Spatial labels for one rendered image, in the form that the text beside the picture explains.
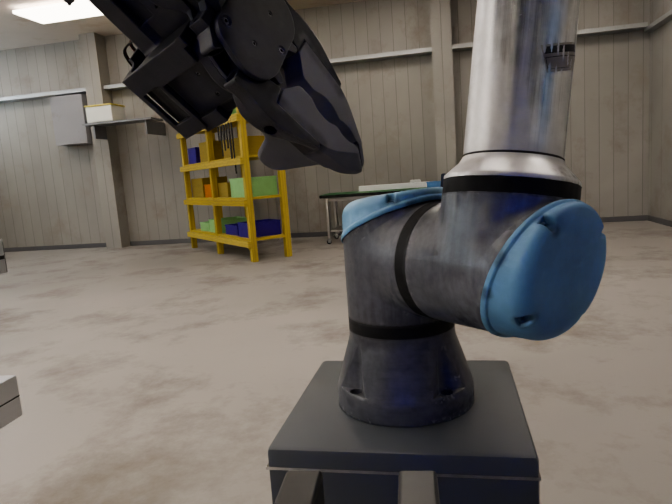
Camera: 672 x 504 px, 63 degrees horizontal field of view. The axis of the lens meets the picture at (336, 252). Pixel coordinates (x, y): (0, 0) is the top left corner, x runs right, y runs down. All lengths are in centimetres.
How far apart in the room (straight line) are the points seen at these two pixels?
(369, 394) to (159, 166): 984
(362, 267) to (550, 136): 21
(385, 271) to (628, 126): 896
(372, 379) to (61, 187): 1098
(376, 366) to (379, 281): 9
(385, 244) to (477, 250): 11
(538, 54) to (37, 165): 1140
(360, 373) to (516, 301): 22
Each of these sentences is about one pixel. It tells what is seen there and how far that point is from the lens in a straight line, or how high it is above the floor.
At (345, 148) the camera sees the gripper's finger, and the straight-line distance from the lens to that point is 38.
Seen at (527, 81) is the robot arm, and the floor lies 111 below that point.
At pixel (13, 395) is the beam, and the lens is 182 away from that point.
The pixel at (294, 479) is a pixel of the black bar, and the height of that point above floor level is 90.
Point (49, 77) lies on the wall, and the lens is 1158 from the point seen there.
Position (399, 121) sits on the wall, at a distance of 910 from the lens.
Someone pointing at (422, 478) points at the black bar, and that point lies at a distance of 28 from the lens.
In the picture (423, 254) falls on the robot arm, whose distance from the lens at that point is 49.
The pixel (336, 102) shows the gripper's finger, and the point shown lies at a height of 109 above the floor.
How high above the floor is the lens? 104
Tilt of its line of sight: 8 degrees down
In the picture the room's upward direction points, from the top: 4 degrees counter-clockwise
